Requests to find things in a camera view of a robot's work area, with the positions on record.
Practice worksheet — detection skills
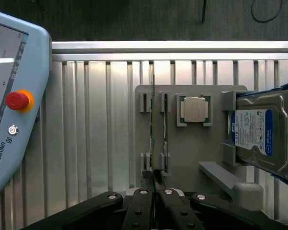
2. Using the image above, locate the grey parts rack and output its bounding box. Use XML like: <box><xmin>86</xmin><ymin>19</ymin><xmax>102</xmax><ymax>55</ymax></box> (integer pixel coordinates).
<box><xmin>135</xmin><ymin>84</ymin><xmax>264</xmax><ymax>212</ymax></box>

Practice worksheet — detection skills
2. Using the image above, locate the silver CPU chip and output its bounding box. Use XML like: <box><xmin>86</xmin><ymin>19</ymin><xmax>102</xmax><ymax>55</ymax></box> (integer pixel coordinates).
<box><xmin>179</xmin><ymin>95</ymin><xmax>210</xmax><ymax>124</ymax></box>

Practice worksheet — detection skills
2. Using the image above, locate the light blue teach pendant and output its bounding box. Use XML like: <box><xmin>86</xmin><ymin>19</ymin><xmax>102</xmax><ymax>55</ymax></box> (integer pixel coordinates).
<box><xmin>0</xmin><ymin>9</ymin><xmax>53</xmax><ymax>197</ymax></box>

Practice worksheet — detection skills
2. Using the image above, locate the hard disk with blue bracket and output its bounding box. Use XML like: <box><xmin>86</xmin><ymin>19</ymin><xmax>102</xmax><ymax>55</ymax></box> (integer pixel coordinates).
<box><xmin>227</xmin><ymin>80</ymin><xmax>288</xmax><ymax>190</ymax></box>

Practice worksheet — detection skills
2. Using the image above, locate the black floor cable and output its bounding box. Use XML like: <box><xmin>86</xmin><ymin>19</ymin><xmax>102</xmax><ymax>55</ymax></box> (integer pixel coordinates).
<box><xmin>251</xmin><ymin>0</ymin><xmax>284</xmax><ymax>24</ymax></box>

